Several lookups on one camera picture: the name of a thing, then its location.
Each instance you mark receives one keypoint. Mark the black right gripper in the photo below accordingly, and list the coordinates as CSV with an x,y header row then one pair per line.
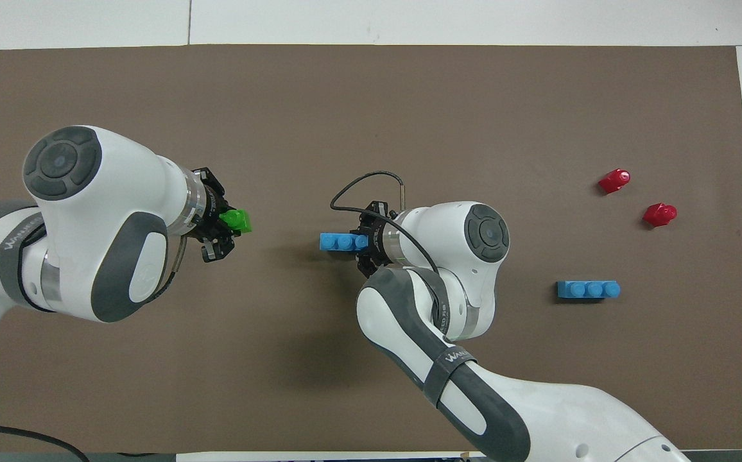
x,y
379,240

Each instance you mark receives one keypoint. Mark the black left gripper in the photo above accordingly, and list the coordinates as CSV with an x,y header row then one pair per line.
x,y
210,218

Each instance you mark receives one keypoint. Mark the plain green two-stud brick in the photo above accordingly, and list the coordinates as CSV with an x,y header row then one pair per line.
x,y
237,221

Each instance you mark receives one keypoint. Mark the blue three-stud brick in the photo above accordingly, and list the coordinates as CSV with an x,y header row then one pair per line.
x,y
339,242
588,290

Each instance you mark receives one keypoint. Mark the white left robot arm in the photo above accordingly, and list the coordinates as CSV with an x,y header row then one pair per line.
x,y
101,192

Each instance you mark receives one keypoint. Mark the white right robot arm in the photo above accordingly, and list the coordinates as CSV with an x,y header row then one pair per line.
x,y
474,269

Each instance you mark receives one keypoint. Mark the brown table mat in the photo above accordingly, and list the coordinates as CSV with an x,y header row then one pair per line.
x,y
371,96

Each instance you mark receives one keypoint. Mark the red single-stud brick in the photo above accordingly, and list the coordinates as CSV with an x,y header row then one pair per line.
x,y
658,215
613,181

